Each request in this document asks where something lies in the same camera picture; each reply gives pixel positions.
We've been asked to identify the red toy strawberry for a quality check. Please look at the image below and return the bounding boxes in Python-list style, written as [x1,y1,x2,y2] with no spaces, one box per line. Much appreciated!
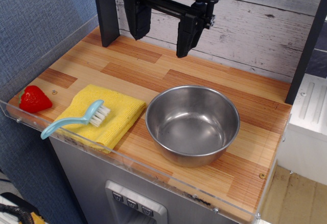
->
[19,85,53,113]

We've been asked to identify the black left frame post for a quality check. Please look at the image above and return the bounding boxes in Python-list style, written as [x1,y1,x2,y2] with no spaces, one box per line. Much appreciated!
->
[95,0,120,47]

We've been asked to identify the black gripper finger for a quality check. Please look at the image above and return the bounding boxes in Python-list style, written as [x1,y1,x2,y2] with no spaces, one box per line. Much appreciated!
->
[176,14,204,58]
[123,0,152,40]

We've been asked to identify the silver metal pot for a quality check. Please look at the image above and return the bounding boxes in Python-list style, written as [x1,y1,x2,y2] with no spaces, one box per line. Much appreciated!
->
[145,85,240,167]

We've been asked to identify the light blue scrub brush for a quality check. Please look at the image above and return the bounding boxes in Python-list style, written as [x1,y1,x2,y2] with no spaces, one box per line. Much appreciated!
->
[40,100,111,140]

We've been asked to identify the yellow rag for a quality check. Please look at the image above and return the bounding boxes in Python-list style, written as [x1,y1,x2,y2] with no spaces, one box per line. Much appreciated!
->
[52,84,147,154]

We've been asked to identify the black and yellow object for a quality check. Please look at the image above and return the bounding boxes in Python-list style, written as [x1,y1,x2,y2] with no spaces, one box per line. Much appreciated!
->
[1,204,46,224]

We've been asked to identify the white toy sink counter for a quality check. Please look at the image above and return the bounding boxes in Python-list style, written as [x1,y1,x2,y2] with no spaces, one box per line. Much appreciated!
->
[276,74,326,185]

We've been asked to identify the silver toy fridge cabinet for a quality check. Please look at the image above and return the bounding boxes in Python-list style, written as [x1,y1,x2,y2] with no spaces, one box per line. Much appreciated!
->
[50,136,235,223]

